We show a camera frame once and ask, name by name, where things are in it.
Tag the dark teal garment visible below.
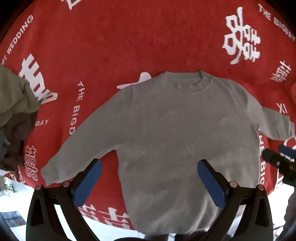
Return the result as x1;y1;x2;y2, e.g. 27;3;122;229
0;128;11;159

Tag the dark brown garment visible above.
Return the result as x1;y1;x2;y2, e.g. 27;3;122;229
1;112;38;172

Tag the grey knit sweater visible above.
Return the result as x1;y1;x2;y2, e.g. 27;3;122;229
41;71;295;235

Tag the olive green garment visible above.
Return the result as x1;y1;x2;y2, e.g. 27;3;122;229
0;65;41;127

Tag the red embroidered pillow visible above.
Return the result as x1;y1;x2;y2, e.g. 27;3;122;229
285;81;296;105

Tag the red wedding blanket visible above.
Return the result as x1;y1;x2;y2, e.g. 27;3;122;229
1;1;295;230

